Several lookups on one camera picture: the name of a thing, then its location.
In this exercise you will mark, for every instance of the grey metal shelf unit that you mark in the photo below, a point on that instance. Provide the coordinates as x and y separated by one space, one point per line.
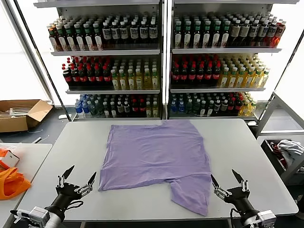
107 52
225 50

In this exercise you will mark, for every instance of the dark bottle white label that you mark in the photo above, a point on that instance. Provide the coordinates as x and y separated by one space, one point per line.
254 32
115 34
134 33
153 32
263 32
123 33
106 34
143 32

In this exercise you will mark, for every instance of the yellow juice bottle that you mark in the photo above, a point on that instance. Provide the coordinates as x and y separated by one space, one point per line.
257 79
232 79
264 79
240 79
131 81
249 79
155 80
139 81
122 82
115 82
147 80
224 79

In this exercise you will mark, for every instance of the purple t-shirt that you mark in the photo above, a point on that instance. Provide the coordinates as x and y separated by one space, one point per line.
154 154

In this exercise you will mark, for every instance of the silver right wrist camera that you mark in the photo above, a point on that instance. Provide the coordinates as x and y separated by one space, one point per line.
267 217

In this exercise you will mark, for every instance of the clear plastic packets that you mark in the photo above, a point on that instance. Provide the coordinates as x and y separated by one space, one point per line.
14 111

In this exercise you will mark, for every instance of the cola bottle red cap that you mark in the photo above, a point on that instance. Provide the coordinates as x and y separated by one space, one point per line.
107 77
75 78
82 78
91 77
175 74
208 74
184 74
216 74
192 74
200 74
67 77
99 77

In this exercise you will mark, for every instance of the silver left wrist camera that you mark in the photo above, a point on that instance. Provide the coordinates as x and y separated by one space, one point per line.
35 215

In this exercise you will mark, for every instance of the white crumpled garment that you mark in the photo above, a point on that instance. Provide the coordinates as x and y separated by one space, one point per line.
291 148

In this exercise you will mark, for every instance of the black storage bin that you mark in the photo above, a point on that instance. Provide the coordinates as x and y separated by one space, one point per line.
273 156

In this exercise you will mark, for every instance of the orange fabric bag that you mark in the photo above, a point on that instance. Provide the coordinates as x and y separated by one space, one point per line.
14 187

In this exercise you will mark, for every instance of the clear plastic bag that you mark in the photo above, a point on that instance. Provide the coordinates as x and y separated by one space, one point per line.
12 148

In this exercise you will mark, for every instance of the red garment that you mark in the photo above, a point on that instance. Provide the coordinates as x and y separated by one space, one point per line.
275 147

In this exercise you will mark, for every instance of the thin metal strip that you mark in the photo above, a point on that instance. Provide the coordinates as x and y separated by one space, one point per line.
37 139

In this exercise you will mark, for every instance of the red drink bottle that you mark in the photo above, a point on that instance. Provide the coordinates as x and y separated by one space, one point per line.
271 32
279 32

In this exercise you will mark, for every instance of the small white floor object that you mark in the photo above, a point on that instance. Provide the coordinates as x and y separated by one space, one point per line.
251 123
62 116

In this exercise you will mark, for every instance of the black slanted pole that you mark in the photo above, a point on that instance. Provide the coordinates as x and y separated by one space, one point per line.
282 73
41 59

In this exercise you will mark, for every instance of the dark bottle grey label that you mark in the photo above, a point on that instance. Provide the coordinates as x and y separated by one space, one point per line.
235 33
244 32

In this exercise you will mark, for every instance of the open cardboard box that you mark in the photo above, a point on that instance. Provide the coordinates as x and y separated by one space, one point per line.
14 123

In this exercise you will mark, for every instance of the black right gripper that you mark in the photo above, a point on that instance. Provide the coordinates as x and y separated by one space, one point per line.
240 198

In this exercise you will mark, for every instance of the small white carton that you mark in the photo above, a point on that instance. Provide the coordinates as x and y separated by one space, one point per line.
10 158

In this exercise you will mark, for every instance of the white side table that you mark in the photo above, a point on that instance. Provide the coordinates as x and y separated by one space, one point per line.
35 156

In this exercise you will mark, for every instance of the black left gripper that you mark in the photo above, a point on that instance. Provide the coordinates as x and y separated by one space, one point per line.
67 192

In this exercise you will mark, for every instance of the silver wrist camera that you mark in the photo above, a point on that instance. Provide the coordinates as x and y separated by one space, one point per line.
267 217
35 215

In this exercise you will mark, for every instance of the grey metal cart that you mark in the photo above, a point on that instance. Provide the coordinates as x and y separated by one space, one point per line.
268 111

